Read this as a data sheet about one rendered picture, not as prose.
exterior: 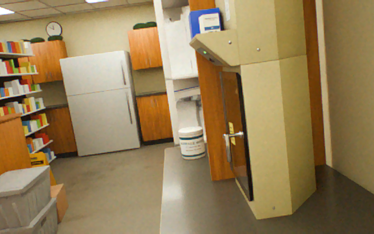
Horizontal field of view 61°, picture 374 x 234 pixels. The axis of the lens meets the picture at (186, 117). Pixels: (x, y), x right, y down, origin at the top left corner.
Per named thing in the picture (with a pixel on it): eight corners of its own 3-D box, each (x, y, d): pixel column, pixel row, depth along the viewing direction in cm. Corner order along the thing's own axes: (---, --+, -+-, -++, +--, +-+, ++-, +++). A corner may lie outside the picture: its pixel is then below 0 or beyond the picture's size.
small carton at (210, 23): (215, 35, 103) (213, 15, 102) (220, 33, 98) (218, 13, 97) (200, 37, 102) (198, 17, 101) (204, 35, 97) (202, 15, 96)
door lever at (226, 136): (243, 160, 98) (242, 158, 101) (240, 130, 97) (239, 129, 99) (226, 163, 98) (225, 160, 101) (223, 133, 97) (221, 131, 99)
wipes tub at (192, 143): (204, 151, 179) (200, 125, 177) (207, 157, 167) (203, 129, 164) (181, 154, 179) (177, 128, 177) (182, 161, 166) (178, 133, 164)
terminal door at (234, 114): (234, 171, 128) (222, 70, 121) (252, 203, 97) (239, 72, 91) (232, 171, 128) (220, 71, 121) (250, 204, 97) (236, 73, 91)
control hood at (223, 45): (222, 65, 122) (219, 38, 120) (240, 65, 90) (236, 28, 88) (192, 69, 121) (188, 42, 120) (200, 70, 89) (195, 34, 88)
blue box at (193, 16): (218, 38, 117) (215, 12, 115) (223, 35, 107) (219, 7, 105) (191, 41, 116) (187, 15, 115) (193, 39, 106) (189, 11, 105)
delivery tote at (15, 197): (58, 196, 313) (50, 164, 307) (31, 227, 253) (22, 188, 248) (15, 203, 312) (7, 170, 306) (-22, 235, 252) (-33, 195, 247)
